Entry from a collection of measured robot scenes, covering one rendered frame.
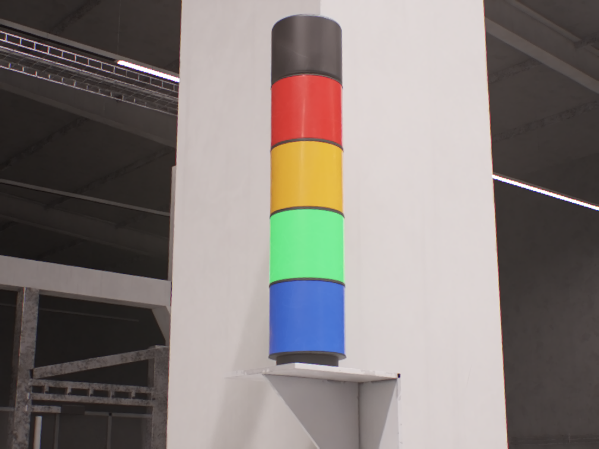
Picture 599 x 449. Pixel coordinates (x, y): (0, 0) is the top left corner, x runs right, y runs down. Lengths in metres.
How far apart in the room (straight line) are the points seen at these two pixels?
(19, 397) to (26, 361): 0.41
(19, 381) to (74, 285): 1.37
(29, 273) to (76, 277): 0.61
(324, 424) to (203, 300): 0.28
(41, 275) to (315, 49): 11.27
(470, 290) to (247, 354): 0.24
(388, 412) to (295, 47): 0.31
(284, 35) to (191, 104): 0.30
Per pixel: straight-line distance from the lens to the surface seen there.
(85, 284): 12.28
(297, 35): 0.83
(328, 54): 0.83
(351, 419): 0.80
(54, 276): 12.11
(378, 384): 0.80
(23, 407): 11.75
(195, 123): 1.09
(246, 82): 1.03
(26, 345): 11.81
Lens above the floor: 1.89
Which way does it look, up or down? 15 degrees up
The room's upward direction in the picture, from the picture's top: straight up
